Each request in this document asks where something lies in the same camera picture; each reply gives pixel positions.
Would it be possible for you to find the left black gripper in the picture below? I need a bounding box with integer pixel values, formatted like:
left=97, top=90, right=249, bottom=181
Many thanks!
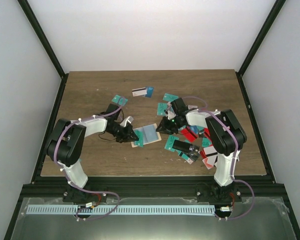
left=107, top=123, right=139, bottom=143

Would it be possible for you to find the beige leather card holder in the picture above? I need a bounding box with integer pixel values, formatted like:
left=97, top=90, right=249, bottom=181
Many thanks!
left=131, top=123, right=162, bottom=148

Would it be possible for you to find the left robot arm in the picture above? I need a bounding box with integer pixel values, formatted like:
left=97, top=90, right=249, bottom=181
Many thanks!
left=44, top=103, right=139, bottom=202

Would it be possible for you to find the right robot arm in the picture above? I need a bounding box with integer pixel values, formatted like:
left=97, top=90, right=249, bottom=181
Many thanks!
left=156, top=98, right=247, bottom=202

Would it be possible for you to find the teal VIP card centre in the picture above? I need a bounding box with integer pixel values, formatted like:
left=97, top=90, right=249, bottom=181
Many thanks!
left=164, top=135, right=179, bottom=152

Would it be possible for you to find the teal vip card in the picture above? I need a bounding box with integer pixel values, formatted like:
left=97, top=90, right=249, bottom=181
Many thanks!
left=163, top=93, right=179, bottom=102
left=164, top=135, right=179, bottom=152

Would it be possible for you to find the teal card upright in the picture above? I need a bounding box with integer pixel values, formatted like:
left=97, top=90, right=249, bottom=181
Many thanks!
left=157, top=102, right=168, bottom=116

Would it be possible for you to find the black card right pile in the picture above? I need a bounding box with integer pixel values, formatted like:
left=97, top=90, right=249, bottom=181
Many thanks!
left=172, top=140, right=199, bottom=153

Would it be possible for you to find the red card magnetic stripe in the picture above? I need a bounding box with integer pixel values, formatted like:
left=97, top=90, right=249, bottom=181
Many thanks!
left=181, top=127, right=198, bottom=143

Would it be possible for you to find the teal VIP card top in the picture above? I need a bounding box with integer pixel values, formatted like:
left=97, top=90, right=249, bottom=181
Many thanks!
left=163, top=93, right=179, bottom=102

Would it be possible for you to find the blue card top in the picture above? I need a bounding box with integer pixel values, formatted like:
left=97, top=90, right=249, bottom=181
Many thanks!
left=145, top=86, right=154, bottom=98

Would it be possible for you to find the white card magnetic stripe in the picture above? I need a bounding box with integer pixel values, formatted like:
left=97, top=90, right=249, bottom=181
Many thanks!
left=132, top=87, right=147, bottom=97

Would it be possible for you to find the light blue slotted strip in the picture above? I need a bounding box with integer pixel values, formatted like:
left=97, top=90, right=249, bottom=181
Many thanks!
left=26, top=204, right=215, bottom=216

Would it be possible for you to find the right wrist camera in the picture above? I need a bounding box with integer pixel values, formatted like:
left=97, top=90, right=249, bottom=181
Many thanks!
left=164, top=107, right=176, bottom=120

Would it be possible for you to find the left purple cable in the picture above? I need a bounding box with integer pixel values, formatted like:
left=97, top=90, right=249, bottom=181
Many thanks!
left=54, top=96, right=128, bottom=221

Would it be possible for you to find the purple cable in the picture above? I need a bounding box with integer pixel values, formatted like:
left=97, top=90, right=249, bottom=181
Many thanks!
left=54, top=96, right=128, bottom=221
left=183, top=96, right=255, bottom=222

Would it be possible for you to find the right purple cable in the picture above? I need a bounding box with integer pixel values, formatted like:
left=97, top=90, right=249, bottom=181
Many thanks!
left=183, top=96, right=255, bottom=222

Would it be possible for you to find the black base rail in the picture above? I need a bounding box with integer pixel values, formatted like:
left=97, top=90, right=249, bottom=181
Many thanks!
left=62, top=176, right=243, bottom=203

